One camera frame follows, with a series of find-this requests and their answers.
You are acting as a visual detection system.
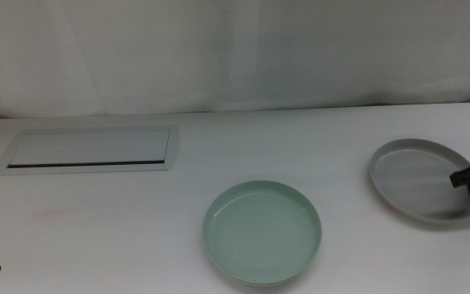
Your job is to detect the grey rectangular cable hatch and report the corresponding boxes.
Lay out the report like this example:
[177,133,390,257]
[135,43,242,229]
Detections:
[0,125,181,176]

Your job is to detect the green shallow bowl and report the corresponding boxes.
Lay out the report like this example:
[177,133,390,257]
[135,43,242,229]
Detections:
[202,180,323,286]

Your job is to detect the grey shallow bowl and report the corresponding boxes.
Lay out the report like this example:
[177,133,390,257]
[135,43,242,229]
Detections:
[369,137,470,225]

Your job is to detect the white fabric backdrop curtain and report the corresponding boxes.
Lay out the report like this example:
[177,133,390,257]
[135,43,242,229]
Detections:
[0,0,470,120]

